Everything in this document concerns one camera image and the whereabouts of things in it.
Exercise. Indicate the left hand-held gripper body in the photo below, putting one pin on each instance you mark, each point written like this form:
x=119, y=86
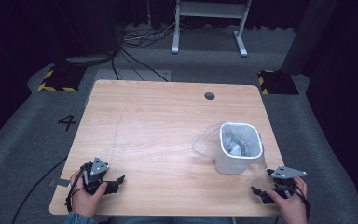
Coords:
x=99, y=168

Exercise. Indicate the black yellow striped stand base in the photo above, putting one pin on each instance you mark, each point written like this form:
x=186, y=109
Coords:
x=62, y=79
x=278, y=82

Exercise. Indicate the person's left hand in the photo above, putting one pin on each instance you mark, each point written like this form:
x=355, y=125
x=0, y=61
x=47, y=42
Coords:
x=85, y=199

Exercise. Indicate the grey tape tab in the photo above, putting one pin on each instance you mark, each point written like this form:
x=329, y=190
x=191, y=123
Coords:
x=59, y=182

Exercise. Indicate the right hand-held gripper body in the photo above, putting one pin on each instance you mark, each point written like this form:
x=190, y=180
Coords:
x=287, y=175

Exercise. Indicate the blue denim sleeve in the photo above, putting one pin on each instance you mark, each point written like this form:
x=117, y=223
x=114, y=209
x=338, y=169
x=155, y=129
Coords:
x=79, y=219

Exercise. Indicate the crumpled paper waste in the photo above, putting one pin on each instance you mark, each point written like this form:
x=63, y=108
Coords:
x=234, y=144

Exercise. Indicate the person's right hand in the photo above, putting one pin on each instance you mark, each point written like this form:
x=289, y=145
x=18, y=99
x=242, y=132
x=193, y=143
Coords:
x=289, y=207

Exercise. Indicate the white plastic trash bin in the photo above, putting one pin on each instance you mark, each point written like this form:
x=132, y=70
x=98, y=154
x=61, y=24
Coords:
x=236, y=161

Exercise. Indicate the white metal stand frame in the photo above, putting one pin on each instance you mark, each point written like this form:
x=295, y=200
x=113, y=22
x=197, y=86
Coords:
x=209, y=9

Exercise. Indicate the clear plastic bin bag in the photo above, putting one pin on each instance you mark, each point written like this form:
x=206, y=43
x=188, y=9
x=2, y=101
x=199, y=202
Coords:
x=206, y=144

